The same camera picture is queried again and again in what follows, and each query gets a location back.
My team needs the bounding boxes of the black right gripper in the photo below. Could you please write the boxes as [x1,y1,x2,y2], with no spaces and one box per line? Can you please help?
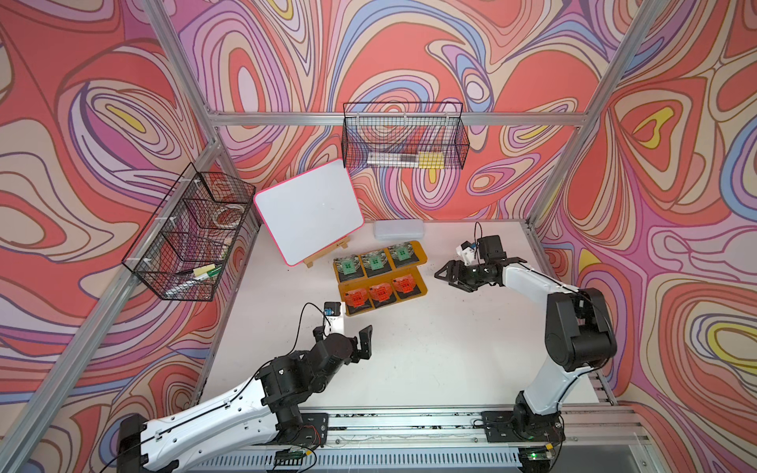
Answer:
[436,259,493,291]

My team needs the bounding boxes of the red tea bag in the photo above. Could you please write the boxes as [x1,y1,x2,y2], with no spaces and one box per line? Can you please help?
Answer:
[344,288,374,315]
[392,274,423,301]
[368,283,397,309]

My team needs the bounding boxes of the green tea bag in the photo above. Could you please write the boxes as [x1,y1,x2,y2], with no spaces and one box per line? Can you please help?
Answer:
[361,250,392,278]
[333,254,366,283]
[388,242,420,268]

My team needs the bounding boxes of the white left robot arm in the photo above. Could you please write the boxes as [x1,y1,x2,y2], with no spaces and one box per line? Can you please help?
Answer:
[114,326,373,472]

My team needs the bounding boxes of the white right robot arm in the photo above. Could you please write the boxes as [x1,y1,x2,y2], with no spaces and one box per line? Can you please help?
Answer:
[434,236,617,443]

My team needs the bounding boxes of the yellow wooden two-tier shelf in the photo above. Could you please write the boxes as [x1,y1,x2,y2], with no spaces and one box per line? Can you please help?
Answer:
[332,240,428,317]

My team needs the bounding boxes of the white plastic pencil case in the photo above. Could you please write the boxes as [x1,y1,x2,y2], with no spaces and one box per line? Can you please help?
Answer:
[374,219,425,240]

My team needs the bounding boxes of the wooden whiteboard easel stand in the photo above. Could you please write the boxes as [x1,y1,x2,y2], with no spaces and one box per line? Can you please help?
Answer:
[303,236,351,268]

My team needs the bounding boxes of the yellow sticky notes block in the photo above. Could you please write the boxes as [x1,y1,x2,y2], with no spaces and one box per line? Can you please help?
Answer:
[417,152,446,169]

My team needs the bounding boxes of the pink framed whiteboard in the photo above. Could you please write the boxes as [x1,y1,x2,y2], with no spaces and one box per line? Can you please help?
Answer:
[254,161,365,266]

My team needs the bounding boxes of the green marker in basket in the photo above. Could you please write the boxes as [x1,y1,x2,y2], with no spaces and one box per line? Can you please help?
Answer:
[175,263,223,281]

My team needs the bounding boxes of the tape roll in basket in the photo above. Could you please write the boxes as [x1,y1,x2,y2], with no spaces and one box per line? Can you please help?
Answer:
[212,204,244,230]

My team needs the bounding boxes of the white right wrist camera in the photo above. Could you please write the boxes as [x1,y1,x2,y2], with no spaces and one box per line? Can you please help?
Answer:
[455,240,479,267]

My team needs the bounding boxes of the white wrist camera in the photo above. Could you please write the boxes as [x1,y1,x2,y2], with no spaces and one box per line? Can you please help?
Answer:
[323,302,345,336]
[455,240,479,267]

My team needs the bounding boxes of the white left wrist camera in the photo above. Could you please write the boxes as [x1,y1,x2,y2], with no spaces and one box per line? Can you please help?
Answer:
[323,302,345,336]

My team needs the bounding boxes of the black wire basket back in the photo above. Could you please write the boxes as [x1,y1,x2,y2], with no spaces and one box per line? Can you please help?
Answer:
[341,99,470,171]

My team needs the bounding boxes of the black wire basket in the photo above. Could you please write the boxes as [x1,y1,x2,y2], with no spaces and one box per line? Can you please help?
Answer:
[341,99,470,171]
[121,164,256,302]

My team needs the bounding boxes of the black wire basket left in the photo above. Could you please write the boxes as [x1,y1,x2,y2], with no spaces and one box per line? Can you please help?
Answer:
[121,164,256,302]

